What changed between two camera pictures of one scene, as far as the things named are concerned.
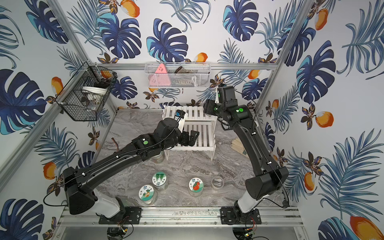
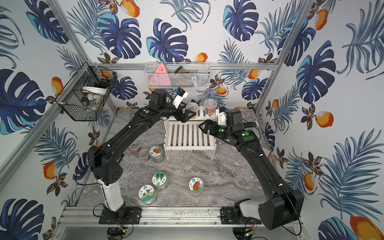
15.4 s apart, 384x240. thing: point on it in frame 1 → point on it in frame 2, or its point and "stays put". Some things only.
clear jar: x=217 y=183 → x=193 y=107
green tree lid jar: x=160 y=181 stays put
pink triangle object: x=160 y=78 stays put
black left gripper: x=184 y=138 → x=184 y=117
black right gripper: x=209 y=106 → x=209 y=123
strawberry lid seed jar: x=195 y=186 stays put
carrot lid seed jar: x=147 y=195 stays put
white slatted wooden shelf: x=196 y=119 stays put
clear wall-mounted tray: x=178 y=75 stays put
